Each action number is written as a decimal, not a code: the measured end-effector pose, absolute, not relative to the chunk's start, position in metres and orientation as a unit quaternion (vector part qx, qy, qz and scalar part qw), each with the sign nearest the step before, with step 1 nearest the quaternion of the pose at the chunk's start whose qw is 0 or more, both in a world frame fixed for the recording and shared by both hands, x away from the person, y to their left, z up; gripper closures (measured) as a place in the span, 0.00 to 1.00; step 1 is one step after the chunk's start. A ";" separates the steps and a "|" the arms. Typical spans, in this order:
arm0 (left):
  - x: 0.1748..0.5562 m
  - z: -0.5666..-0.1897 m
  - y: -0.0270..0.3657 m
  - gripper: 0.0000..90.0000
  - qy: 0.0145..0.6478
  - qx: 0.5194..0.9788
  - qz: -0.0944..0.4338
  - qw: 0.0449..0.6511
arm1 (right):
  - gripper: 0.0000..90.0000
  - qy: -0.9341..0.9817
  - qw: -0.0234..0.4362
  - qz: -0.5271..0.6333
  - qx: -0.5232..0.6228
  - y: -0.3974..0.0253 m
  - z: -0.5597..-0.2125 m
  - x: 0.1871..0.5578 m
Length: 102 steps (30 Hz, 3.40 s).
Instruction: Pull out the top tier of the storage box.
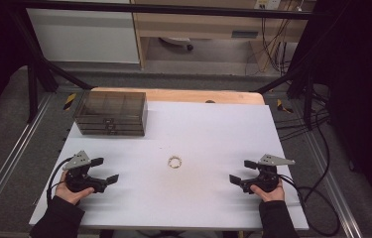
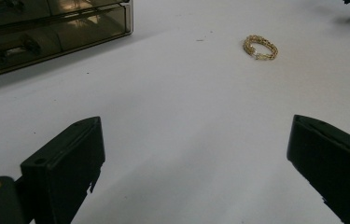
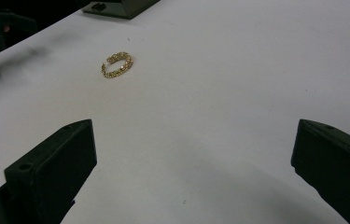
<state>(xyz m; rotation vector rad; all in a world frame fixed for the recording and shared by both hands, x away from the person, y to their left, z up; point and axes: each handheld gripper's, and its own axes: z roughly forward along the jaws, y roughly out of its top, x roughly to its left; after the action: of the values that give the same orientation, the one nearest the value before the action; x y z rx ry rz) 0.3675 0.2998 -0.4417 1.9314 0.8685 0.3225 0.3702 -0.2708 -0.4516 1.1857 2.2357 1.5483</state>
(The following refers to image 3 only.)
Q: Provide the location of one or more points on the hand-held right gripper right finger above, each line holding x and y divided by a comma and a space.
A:
337, 168

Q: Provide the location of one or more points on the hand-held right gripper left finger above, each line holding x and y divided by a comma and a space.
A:
54, 174

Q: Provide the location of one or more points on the dark transparent storage box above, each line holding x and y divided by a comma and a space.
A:
123, 9

